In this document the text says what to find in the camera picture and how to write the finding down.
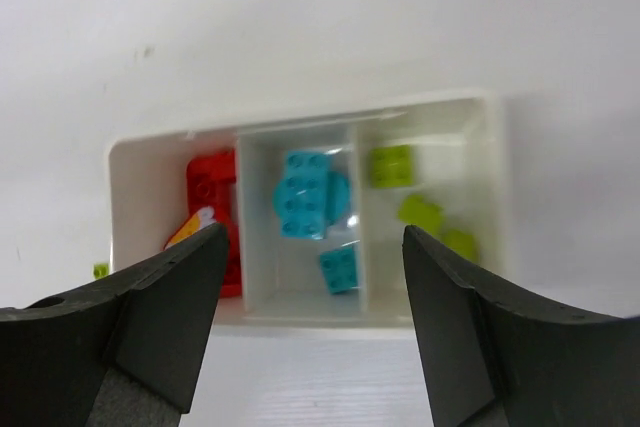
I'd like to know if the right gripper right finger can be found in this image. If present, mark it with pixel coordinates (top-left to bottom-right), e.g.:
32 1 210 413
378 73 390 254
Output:
402 226 639 426

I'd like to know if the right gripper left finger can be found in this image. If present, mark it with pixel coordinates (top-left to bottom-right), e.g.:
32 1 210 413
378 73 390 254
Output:
1 224 229 426

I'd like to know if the green 2x4 lego brick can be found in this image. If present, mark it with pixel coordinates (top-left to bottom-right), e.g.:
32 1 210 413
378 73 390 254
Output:
93 263 110 280

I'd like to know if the green upside-down lego brick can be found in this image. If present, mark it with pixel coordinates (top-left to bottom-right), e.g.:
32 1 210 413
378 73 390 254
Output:
397 194 444 237

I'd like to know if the blue square lego brick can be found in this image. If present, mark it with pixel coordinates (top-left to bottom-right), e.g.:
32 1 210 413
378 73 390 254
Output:
318 244 358 295

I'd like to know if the red large lego brick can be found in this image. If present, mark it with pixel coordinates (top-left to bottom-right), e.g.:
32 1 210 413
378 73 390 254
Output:
185 148 242 298

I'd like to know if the green 2x2 brick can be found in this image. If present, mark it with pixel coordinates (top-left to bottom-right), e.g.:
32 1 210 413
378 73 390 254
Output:
369 144 414 188

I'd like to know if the blue rounded lego piece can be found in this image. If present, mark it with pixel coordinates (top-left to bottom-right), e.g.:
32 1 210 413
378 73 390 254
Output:
272 171 350 226

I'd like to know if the white divided container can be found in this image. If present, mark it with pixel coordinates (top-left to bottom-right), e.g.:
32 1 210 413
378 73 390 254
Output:
108 92 508 331

